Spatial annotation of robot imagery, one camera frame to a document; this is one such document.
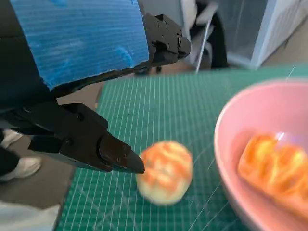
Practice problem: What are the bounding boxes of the round toy bread roll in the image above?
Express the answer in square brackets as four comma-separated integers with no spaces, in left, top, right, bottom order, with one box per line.
[135,141,193,205]

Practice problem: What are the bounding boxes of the long toy bread loaf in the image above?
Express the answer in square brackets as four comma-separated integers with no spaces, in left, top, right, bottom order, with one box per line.
[237,134,308,207]

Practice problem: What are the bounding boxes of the pink bowl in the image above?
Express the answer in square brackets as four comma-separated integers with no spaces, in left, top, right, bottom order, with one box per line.
[213,79,308,231]

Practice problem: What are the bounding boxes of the left robot hand, blue tape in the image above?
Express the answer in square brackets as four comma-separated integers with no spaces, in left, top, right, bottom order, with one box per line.
[0,0,192,174]

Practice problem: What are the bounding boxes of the person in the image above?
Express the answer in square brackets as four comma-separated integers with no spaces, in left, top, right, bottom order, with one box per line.
[0,127,61,231]
[180,0,228,70]

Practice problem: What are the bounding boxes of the green cutting mat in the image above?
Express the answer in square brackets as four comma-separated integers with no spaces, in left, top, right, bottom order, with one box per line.
[53,66,308,231]

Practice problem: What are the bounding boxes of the white mesh cabinet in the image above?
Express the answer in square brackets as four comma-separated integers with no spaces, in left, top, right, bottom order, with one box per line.
[216,0,308,70]

